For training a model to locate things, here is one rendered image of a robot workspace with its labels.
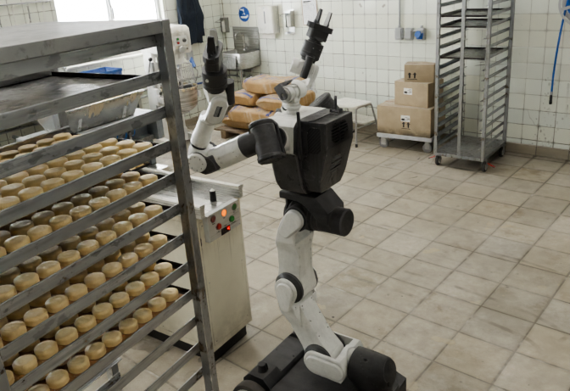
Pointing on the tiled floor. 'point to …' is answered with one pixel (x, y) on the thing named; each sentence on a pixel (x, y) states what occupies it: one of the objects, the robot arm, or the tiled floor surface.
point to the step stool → (356, 113)
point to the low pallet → (230, 131)
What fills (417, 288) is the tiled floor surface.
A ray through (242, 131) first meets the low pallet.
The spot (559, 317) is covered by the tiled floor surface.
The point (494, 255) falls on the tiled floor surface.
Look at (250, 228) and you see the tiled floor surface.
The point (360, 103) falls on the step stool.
